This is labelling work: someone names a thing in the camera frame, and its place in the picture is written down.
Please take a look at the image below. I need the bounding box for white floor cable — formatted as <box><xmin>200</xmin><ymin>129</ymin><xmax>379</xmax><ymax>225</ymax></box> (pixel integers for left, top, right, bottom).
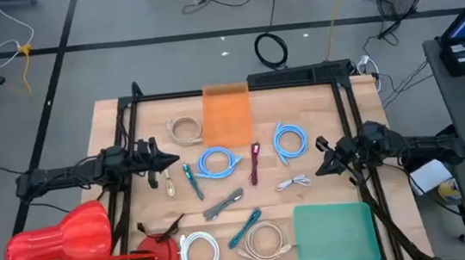
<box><xmin>0</xmin><ymin>0</ymin><xmax>40</xmax><ymax>70</ymax></box>

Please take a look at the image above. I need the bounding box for green translucent plastic tray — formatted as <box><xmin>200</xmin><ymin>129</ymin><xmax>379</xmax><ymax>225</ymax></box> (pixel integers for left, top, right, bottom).
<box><xmin>291</xmin><ymin>196</ymin><xmax>383</xmax><ymax>260</ymax></box>

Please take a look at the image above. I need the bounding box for grey braided USB cable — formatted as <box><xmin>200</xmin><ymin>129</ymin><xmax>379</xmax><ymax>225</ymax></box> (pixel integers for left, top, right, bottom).
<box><xmin>199</xmin><ymin>187</ymin><xmax>248</xmax><ymax>223</ymax></box>

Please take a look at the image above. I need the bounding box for dark cable with teal plugs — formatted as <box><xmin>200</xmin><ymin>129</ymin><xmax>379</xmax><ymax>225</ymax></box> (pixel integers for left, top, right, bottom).
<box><xmin>182</xmin><ymin>161</ymin><xmax>205</xmax><ymax>203</ymax></box>

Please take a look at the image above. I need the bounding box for white power adapter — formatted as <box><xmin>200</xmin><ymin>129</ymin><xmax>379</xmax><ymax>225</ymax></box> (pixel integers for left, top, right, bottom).
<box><xmin>354</xmin><ymin>53</ymin><xmax>384</xmax><ymax>95</ymax></box>

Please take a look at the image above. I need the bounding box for thin gold USB cable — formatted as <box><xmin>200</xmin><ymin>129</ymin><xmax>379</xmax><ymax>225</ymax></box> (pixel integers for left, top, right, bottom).
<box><xmin>162</xmin><ymin>166</ymin><xmax>177</xmax><ymax>199</ymax></box>

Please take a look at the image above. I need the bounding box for short white USB cable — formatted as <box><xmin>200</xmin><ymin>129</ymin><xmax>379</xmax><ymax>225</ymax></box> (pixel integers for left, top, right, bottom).
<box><xmin>275</xmin><ymin>172</ymin><xmax>312</xmax><ymax>193</ymax></box>

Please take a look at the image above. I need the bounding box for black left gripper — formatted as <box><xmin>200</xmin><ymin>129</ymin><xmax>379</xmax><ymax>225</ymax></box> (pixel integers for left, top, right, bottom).
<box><xmin>131</xmin><ymin>133</ymin><xmax>183</xmax><ymax>191</ymax></box>

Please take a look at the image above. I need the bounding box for beige USB cable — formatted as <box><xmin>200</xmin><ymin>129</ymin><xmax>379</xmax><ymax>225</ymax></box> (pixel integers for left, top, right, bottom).
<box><xmin>233</xmin><ymin>218</ymin><xmax>295</xmax><ymax>260</ymax></box>

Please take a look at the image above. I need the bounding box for white box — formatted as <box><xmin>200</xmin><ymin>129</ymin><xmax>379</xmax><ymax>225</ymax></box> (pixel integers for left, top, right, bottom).
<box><xmin>406</xmin><ymin>157</ymin><xmax>456</xmax><ymax>198</ymax></box>

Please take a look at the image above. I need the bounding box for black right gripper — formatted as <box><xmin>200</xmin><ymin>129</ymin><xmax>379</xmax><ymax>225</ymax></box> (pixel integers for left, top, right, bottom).
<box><xmin>311</xmin><ymin>132</ymin><xmax>363</xmax><ymax>190</ymax></box>

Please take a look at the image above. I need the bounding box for yellow hanging cable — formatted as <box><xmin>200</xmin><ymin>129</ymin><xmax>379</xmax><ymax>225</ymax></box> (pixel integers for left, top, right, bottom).
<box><xmin>319</xmin><ymin>0</ymin><xmax>363</xmax><ymax>63</ymax></box>

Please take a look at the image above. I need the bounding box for maroon braided USB cable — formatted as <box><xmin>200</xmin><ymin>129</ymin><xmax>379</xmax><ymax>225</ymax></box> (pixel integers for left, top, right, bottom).
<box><xmin>245</xmin><ymin>141</ymin><xmax>265</xmax><ymax>187</ymax></box>

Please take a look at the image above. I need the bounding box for orange translucent plastic tray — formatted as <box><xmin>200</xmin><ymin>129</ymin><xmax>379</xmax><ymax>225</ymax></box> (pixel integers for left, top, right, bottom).
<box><xmin>197</xmin><ymin>81</ymin><xmax>257</xmax><ymax>151</ymax></box>

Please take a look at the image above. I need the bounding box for red desk lamp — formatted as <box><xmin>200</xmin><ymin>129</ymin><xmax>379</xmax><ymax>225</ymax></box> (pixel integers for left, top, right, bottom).
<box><xmin>0</xmin><ymin>191</ymin><xmax>181</xmax><ymax>260</ymax></box>

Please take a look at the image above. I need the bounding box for black lamp power cord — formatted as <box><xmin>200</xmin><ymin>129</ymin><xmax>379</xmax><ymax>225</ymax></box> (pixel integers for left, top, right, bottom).
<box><xmin>134</xmin><ymin>212</ymin><xmax>189</xmax><ymax>247</ymax></box>

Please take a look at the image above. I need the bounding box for yellow blue round object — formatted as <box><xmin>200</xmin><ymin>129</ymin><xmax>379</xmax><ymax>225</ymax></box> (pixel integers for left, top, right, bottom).
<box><xmin>436</xmin><ymin>177</ymin><xmax>463</xmax><ymax>204</ymax></box>

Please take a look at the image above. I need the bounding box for light blue cable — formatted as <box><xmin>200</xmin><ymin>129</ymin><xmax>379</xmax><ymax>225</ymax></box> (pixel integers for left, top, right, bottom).
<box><xmin>270</xmin><ymin>118</ymin><xmax>311</xmax><ymax>168</ymax></box>
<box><xmin>192</xmin><ymin>144</ymin><xmax>246</xmax><ymax>183</ymax></box>

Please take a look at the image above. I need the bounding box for black cable bundle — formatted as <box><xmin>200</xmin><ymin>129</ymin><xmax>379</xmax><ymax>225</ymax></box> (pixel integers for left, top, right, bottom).
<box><xmin>376</xmin><ymin>59</ymin><xmax>437</xmax><ymax>109</ymax></box>

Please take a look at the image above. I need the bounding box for teal black braided cable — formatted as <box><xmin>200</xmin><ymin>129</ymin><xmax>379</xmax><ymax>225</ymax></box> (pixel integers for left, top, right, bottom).
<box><xmin>224</xmin><ymin>207</ymin><xmax>266</xmax><ymax>251</ymax></box>

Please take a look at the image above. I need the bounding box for grey-beige network cable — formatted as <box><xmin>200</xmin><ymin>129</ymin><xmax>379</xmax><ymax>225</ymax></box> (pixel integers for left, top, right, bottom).
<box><xmin>164</xmin><ymin>115</ymin><xmax>206</xmax><ymax>149</ymax></box>

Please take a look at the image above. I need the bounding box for black aluminium table frame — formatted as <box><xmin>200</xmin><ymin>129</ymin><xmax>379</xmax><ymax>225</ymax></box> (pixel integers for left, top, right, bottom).
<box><xmin>54</xmin><ymin>53</ymin><xmax>436</xmax><ymax>260</ymax></box>

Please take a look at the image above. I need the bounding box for black coiled cable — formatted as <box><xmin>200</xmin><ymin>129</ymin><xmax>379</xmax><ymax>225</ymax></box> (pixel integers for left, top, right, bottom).
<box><xmin>248</xmin><ymin>0</ymin><xmax>291</xmax><ymax>72</ymax></box>

